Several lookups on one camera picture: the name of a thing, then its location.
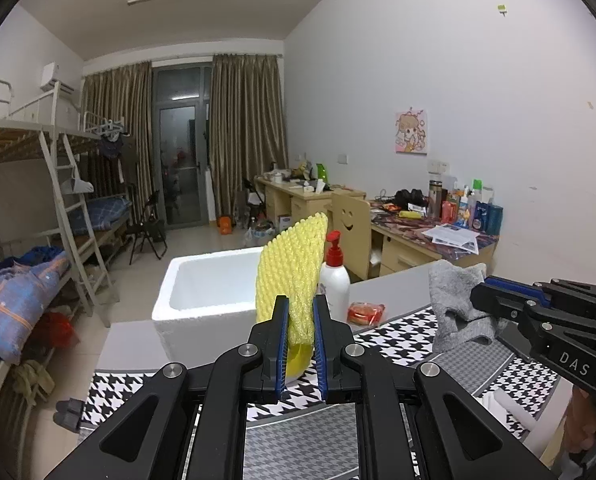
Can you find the grey cloth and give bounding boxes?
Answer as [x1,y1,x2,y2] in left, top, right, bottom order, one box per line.
[428,260,508,353]

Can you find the white foam sheet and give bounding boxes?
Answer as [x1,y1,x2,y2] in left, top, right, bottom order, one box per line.
[478,389,558,457]

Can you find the right hand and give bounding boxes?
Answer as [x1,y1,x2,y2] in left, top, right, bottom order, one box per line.
[562,386,596,454]

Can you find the orange snack packet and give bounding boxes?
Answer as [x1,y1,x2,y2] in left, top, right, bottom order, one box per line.
[347,302,386,326]

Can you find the white pump bottle red cap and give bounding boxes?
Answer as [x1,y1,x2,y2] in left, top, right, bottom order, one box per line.
[319,230,351,322]

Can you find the white styrofoam box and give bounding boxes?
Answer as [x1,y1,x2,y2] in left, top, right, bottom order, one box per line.
[151,247,262,367]

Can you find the white paper sheets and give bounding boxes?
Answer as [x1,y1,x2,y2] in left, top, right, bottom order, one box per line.
[423,224,479,255]

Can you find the houndstooth table mat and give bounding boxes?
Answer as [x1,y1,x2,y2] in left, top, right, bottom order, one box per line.
[74,303,564,480]

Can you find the wooden desk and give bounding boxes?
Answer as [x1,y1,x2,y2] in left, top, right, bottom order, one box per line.
[255,177,498,278]

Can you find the wooden smiley chair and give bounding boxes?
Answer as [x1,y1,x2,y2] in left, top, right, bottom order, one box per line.
[331,194,371,280]

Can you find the black folding chair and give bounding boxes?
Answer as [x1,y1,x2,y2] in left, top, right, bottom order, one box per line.
[127,191,168,264]

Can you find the right brown curtain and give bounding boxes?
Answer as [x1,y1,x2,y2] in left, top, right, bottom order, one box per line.
[209,54,288,217]

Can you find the brown curtain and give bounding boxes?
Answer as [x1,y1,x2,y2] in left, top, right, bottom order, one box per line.
[82,62,153,211]
[209,54,288,217]

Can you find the metal bunk bed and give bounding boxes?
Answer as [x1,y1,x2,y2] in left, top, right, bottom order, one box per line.
[0,72,134,441]

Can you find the glass balcony door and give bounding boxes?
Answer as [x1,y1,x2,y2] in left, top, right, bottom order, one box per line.
[153,62,212,229]

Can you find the left brown curtain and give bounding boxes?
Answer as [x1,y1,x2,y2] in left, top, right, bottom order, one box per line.
[82,62,153,211]

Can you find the white air conditioner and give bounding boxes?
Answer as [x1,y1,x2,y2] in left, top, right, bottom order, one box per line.
[40,62,74,94]

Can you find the anime girl wall poster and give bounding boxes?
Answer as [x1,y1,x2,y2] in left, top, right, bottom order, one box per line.
[394,107,429,155]

